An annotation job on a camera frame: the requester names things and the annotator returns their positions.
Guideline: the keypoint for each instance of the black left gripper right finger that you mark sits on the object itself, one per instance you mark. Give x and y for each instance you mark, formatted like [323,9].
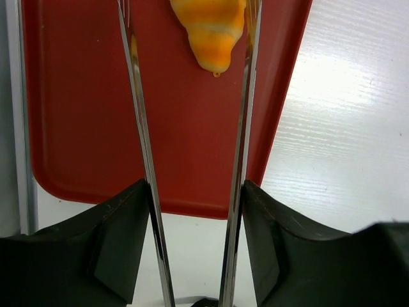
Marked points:
[296,261]

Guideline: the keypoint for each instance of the golden croissant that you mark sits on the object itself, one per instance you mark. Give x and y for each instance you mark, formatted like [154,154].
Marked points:
[213,28]

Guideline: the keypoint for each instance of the red serving tray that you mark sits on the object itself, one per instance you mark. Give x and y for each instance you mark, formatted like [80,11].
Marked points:
[83,135]

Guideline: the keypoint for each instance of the metal serving tongs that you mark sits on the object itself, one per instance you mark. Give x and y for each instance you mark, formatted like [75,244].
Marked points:
[227,284]

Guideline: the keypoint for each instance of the aluminium table frame rail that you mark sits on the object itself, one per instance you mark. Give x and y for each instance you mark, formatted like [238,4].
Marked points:
[26,183]

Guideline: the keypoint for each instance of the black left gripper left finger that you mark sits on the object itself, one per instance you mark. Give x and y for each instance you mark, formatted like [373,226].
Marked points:
[91,259]

